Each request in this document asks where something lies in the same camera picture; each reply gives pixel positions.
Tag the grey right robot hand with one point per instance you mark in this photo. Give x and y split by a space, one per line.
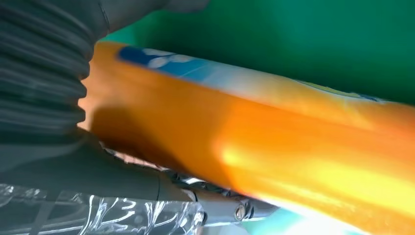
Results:
81 181

